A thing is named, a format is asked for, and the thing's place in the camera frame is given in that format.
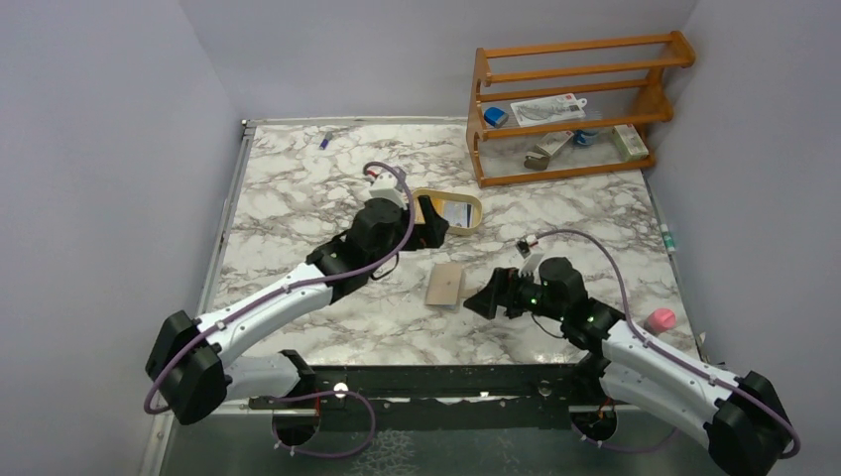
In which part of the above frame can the card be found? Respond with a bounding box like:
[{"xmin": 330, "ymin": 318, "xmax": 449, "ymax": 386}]
[{"xmin": 442, "ymin": 200, "xmax": 473, "ymax": 228}]

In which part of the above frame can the beige card holder wallet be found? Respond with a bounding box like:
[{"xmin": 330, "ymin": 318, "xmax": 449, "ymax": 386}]
[{"xmin": 424, "ymin": 263, "xmax": 464, "ymax": 311}]

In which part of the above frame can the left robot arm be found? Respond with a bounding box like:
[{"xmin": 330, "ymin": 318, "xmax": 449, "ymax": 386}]
[{"xmin": 145, "ymin": 195, "xmax": 449, "ymax": 425}]

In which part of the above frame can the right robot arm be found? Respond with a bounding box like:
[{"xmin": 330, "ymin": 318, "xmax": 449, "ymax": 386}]
[{"xmin": 464, "ymin": 258, "xmax": 795, "ymax": 475}]

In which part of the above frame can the beige oval tray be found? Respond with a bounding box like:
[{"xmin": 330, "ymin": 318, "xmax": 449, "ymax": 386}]
[{"xmin": 413, "ymin": 188, "xmax": 483, "ymax": 236}]

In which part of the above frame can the grey metal clip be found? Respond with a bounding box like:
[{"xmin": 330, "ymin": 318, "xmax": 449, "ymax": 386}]
[{"xmin": 524, "ymin": 131, "xmax": 574, "ymax": 171}]

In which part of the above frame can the blue stamp block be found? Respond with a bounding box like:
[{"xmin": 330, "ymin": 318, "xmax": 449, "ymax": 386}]
[{"xmin": 483, "ymin": 107, "xmax": 509, "ymax": 129}]

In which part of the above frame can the small purple marker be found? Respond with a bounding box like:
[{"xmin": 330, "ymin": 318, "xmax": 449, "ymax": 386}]
[{"xmin": 319, "ymin": 131, "xmax": 333, "ymax": 150}]

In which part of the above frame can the pink bottle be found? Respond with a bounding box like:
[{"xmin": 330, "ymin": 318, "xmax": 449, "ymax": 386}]
[{"xmin": 643, "ymin": 308, "xmax": 677, "ymax": 335}]

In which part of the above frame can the green white pen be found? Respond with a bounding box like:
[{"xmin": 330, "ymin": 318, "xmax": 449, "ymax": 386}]
[{"xmin": 660, "ymin": 223, "xmax": 675, "ymax": 255}]

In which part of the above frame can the blue tape roll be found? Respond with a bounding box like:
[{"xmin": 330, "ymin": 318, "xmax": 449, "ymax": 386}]
[{"xmin": 573, "ymin": 129, "xmax": 600, "ymax": 147}]

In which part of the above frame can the white printed package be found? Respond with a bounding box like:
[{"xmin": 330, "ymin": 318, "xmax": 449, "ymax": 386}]
[{"xmin": 511, "ymin": 93, "xmax": 588, "ymax": 127}]

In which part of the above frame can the wooden shelf rack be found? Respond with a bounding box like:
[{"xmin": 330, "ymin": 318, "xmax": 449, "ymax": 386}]
[{"xmin": 466, "ymin": 31, "xmax": 696, "ymax": 187}]

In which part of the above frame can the green white small box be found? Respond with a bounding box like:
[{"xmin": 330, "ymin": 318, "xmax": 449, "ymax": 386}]
[{"xmin": 611, "ymin": 124, "xmax": 650, "ymax": 162}]

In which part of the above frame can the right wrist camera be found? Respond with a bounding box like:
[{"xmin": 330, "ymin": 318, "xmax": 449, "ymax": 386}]
[{"xmin": 516, "ymin": 235, "xmax": 544, "ymax": 277}]

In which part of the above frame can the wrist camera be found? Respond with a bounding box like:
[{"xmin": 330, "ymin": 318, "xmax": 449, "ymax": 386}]
[
  {"xmin": 366, "ymin": 171, "xmax": 406, "ymax": 209},
  {"xmin": 516, "ymin": 235, "xmax": 544, "ymax": 277}
]

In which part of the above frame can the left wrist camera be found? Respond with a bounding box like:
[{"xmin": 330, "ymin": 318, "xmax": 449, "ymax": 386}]
[{"xmin": 366, "ymin": 171, "xmax": 406, "ymax": 209}]

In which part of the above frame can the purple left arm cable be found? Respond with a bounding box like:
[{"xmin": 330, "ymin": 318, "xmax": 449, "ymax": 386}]
[{"xmin": 143, "ymin": 161, "xmax": 418, "ymax": 460}]

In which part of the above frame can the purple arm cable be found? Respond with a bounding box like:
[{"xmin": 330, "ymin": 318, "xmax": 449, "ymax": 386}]
[
  {"xmin": 143, "ymin": 161, "xmax": 418, "ymax": 460},
  {"xmin": 535, "ymin": 228, "xmax": 803, "ymax": 461}
]

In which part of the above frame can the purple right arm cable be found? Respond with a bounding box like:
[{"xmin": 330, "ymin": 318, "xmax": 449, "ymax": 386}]
[{"xmin": 535, "ymin": 228, "xmax": 803, "ymax": 461}]

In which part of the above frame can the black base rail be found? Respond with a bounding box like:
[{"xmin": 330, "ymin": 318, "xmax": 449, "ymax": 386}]
[{"xmin": 248, "ymin": 351, "xmax": 607, "ymax": 431}]

